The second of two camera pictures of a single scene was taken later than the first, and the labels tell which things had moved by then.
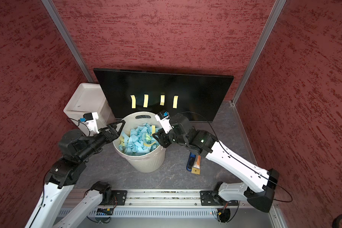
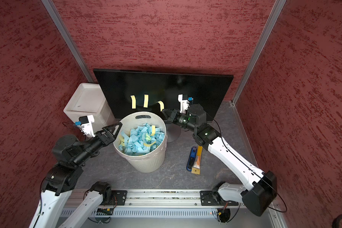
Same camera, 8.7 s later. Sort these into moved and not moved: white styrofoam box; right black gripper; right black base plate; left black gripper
Moved: right black gripper
Not moved: left black gripper; white styrofoam box; right black base plate
